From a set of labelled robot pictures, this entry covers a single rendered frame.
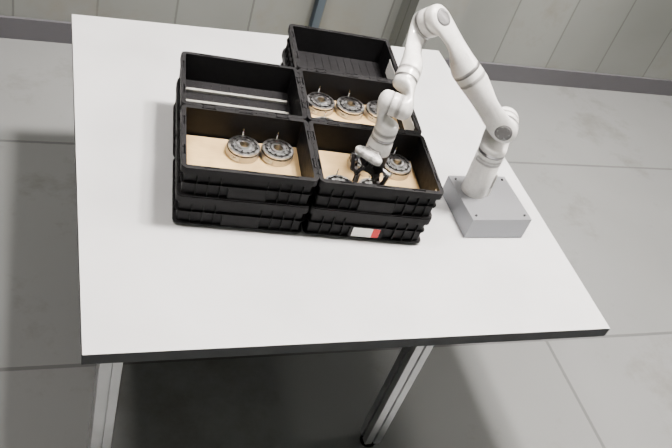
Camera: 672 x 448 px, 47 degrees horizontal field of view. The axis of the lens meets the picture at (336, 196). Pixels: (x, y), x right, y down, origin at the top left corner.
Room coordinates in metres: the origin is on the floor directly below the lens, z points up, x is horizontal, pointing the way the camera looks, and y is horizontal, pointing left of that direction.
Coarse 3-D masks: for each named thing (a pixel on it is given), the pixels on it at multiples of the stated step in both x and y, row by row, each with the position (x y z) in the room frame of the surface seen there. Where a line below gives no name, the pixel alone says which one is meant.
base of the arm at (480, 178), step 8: (480, 152) 2.17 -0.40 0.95; (472, 160) 2.20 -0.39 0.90; (480, 160) 2.16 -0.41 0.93; (488, 160) 2.15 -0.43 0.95; (496, 160) 2.16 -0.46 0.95; (472, 168) 2.17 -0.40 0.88; (480, 168) 2.16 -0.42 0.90; (488, 168) 2.15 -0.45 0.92; (496, 168) 2.17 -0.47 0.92; (472, 176) 2.16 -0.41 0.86; (480, 176) 2.15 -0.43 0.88; (488, 176) 2.16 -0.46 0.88; (496, 176) 2.19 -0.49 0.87; (464, 184) 2.18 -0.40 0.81; (472, 184) 2.16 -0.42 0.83; (480, 184) 2.15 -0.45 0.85; (488, 184) 2.16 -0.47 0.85; (464, 192) 2.16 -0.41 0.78; (472, 192) 2.15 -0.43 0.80; (480, 192) 2.15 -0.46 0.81; (488, 192) 2.19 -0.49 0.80
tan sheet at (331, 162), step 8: (320, 152) 2.04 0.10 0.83; (328, 152) 2.05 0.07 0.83; (336, 152) 2.07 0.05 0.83; (320, 160) 2.00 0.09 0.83; (328, 160) 2.01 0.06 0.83; (336, 160) 2.03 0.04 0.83; (344, 160) 2.04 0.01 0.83; (328, 168) 1.97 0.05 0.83; (336, 168) 1.99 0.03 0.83; (344, 168) 2.00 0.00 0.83; (344, 176) 1.96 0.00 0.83; (352, 176) 1.98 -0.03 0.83; (360, 176) 1.99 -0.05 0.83; (408, 176) 2.08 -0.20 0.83; (392, 184) 2.01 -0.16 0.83; (400, 184) 2.02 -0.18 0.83; (408, 184) 2.04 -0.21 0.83; (416, 184) 2.05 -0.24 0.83
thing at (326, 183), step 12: (312, 120) 2.05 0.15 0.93; (312, 132) 1.99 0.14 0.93; (432, 168) 2.02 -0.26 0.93; (324, 180) 1.78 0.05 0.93; (336, 180) 1.80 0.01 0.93; (372, 192) 1.83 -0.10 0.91; (384, 192) 1.84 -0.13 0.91; (396, 192) 1.86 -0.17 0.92; (408, 192) 1.87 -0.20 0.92; (420, 192) 1.89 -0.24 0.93; (432, 192) 1.90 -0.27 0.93
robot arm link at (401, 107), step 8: (400, 72) 1.99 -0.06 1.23; (400, 80) 1.97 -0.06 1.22; (408, 80) 1.97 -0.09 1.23; (416, 80) 1.99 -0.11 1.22; (400, 88) 1.97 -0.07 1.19; (408, 88) 1.95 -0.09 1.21; (400, 96) 1.92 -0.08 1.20; (408, 96) 1.93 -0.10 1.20; (392, 104) 1.89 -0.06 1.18; (400, 104) 1.90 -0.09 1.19; (408, 104) 1.90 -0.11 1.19; (392, 112) 1.89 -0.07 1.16; (400, 112) 1.89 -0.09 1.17; (408, 112) 1.89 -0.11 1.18
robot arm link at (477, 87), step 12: (480, 72) 2.17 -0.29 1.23; (468, 84) 2.15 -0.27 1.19; (480, 84) 2.15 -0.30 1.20; (468, 96) 2.16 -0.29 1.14; (480, 96) 2.15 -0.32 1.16; (492, 96) 2.16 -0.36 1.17; (480, 108) 2.15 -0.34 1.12; (492, 108) 2.15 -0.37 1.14; (492, 120) 2.14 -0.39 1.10; (504, 120) 2.15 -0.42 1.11; (492, 132) 2.15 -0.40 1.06; (504, 132) 2.14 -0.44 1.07; (516, 132) 2.15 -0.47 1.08
